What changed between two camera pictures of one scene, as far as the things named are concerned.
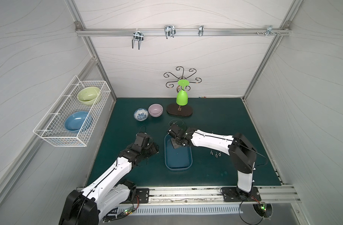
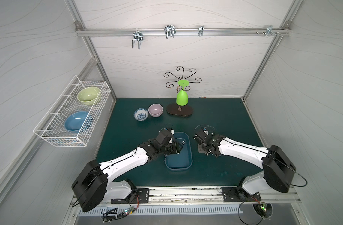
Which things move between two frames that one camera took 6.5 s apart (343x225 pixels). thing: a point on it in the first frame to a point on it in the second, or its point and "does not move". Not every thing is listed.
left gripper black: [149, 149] to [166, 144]
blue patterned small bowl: [141, 114] does not move
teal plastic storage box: [180, 159] does not move
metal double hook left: [137, 35] does not move
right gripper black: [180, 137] to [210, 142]
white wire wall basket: [68, 121] does not move
